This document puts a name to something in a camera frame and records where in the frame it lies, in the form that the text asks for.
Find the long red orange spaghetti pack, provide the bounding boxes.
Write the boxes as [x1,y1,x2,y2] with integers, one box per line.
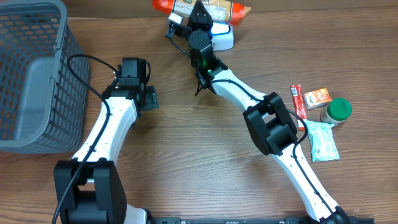
[152,0,251,26]

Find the thin red snack stick pack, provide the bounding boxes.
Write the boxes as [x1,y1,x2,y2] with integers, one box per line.
[290,85,307,131]

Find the small orange snack box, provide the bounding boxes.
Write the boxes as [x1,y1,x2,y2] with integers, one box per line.
[303,88,332,109]

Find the green lid white jar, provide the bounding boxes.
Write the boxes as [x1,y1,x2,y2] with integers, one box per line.
[320,98,353,126]

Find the teal orange snack packet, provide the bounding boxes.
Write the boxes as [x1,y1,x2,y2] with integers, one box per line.
[305,120,340,162]

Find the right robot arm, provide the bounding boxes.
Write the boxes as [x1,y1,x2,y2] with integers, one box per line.
[166,1,349,223]

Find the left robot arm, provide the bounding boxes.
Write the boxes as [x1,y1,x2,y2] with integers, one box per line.
[52,57,159,224]

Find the white barcode scanner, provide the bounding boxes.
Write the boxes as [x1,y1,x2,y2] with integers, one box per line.
[210,22,234,51]

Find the grey plastic mesh basket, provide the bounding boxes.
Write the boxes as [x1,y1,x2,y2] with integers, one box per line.
[1,0,90,154]

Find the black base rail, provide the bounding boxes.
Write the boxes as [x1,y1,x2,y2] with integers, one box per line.
[146,216,376,224]

